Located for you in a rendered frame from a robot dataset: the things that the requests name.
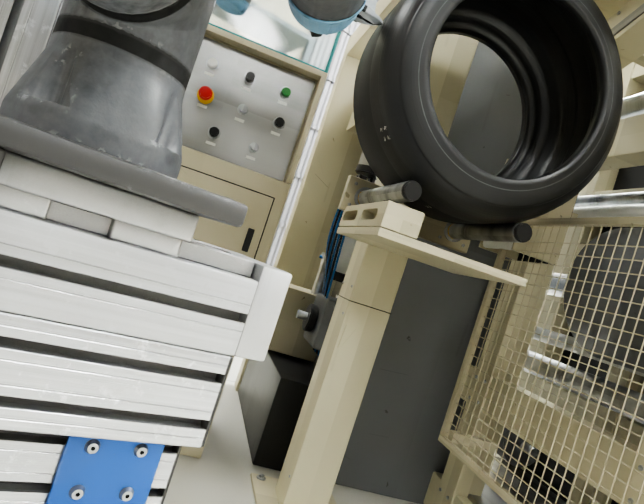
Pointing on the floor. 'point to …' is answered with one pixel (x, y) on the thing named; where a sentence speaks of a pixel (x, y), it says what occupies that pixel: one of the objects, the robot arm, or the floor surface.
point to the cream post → (359, 324)
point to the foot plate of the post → (264, 488)
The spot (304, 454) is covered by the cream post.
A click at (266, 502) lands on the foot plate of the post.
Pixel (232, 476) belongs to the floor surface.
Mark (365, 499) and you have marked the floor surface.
